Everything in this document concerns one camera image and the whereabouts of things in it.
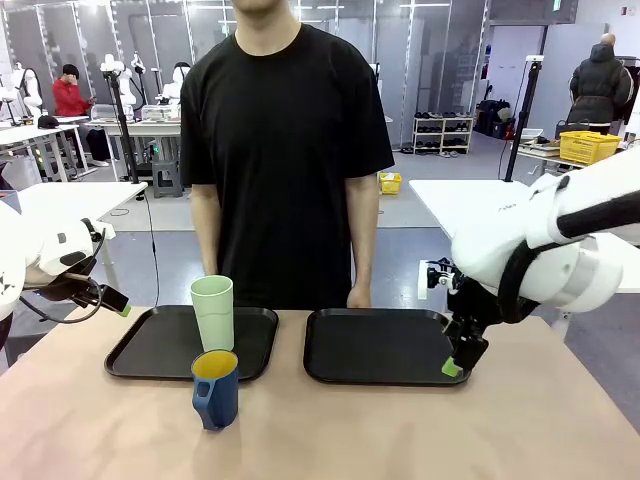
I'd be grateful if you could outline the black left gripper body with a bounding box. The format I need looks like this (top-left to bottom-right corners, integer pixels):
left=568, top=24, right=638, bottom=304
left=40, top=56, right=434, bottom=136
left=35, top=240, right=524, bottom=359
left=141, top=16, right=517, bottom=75
left=24, top=269, right=101, bottom=307

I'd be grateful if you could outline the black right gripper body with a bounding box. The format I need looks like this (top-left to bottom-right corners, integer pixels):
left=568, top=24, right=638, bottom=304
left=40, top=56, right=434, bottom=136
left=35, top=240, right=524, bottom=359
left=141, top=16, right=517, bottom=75
left=447, top=279, right=501, bottom=332

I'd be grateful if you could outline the light green plastic cup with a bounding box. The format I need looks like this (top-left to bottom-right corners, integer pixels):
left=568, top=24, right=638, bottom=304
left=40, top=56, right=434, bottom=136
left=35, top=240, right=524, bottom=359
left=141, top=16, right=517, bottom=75
left=190, top=274, right=236, bottom=354

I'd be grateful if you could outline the person's left forearm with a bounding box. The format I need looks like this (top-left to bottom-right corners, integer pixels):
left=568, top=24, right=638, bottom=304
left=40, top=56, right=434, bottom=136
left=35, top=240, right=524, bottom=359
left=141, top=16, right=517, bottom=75
left=345, top=172, right=381, bottom=290

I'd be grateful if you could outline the person's right forearm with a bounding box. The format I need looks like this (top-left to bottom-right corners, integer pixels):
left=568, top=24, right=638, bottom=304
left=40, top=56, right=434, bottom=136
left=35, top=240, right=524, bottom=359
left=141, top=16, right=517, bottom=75
left=189, top=182, right=222, bottom=279

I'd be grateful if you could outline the person's left hand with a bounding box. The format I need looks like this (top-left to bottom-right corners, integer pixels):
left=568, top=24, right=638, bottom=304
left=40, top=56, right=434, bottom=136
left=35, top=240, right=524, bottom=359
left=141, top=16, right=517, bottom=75
left=346, top=284, right=373, bottom=309

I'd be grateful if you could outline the black plastic tray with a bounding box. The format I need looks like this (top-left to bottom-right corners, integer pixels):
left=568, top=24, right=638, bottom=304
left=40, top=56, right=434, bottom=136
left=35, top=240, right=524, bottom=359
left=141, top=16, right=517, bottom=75
left=103, top=304, right=280, bottom=382
left=303, top=308, right=474, bottom=387

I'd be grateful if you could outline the large white side table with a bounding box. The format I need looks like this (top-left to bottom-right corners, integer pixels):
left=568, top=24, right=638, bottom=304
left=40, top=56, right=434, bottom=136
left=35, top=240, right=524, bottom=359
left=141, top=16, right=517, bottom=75
left=408, top=178, right=541, bottom=241

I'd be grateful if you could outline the grey plastic stool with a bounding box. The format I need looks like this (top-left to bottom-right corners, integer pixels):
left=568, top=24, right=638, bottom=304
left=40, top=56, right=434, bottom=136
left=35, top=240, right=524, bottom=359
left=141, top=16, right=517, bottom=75
left=150, top=158, right=184, bottom=199

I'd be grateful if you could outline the blue mug yellow inside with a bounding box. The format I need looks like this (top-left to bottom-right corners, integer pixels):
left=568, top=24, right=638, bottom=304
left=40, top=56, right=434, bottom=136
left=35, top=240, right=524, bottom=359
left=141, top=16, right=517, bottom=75
left=191, top=348, right=240, bottom=432

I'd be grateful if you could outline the white background desk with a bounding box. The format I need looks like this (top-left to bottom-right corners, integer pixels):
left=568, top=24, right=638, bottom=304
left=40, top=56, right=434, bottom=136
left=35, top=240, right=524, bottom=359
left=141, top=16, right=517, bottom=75
left=0, top=119, right=99, bottom=184

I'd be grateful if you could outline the white shoe rack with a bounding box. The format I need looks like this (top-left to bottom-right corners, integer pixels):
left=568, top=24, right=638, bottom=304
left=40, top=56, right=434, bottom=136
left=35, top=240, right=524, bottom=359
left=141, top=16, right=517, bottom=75
left=412, top=114, right=475, bottom=156

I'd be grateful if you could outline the person in red jacket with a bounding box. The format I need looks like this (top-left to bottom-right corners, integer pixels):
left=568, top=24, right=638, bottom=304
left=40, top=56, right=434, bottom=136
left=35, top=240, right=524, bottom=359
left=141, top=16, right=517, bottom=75
left=52, top=63, right=97, bottom=117

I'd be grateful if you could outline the black bags pile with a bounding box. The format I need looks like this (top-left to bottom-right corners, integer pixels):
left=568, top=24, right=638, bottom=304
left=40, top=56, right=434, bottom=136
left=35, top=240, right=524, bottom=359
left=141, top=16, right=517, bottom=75
left=473, top=98, right=517, bottom=140

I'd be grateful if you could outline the large yellow plastic basket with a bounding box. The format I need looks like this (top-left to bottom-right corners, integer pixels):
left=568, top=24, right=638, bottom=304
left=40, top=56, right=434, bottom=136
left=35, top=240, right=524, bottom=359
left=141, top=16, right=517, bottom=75
left=558, top=130, right=624, bottom=166

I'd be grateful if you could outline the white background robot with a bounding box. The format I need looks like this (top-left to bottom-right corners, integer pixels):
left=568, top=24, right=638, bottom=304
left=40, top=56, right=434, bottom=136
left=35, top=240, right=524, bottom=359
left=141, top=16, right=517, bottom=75
left=160, top=62, right=192, bottom=107
left=9, top=63, right=47, bottom=127

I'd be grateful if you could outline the person's black t-shirt torso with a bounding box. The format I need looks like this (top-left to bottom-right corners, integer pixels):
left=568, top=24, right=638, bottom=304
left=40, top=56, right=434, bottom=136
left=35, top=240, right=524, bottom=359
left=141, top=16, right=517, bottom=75
left=178, top=0, right=396, bottom=311

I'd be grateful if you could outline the person in black puffer jacket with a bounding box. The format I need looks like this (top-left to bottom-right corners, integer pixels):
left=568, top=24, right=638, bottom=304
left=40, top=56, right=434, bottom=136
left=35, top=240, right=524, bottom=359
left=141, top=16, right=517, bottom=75
left=568, top=33, right=635, bottom=137

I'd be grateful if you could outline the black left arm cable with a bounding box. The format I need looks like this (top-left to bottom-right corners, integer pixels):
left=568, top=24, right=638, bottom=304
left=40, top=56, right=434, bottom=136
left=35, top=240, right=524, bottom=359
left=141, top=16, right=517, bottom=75
left=18, top=224, right=107, bottom=325

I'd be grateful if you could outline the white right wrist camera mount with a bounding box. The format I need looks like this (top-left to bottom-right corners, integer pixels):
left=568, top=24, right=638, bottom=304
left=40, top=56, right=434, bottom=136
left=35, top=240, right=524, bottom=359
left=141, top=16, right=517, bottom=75
left=417, top=257, right=466, bottom=300

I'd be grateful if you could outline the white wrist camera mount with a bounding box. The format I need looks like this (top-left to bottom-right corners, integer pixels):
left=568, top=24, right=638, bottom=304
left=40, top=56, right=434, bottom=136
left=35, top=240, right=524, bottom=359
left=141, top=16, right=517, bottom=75
left=82, top=217, right=117, bottom=241
left=417, top=257, right=466, bottom=300

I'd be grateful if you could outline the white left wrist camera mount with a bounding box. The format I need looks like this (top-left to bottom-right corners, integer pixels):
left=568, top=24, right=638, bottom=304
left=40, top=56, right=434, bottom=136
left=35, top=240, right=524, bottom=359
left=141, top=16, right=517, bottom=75
left=82, top=217, right=117, bottom=241

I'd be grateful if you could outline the black right arm cable sleeve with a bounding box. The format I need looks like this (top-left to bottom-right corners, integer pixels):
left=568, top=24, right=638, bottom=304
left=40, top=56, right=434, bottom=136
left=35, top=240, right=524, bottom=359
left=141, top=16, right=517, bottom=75
left=498, top=188, right=640, bottom=325

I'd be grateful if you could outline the black camera stand pole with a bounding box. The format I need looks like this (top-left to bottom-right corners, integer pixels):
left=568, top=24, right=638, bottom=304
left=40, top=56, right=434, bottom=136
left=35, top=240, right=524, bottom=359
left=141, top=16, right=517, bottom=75
left=99, top=64, right=144, bottom=185
left=502, top=55, right=545, bottom=184

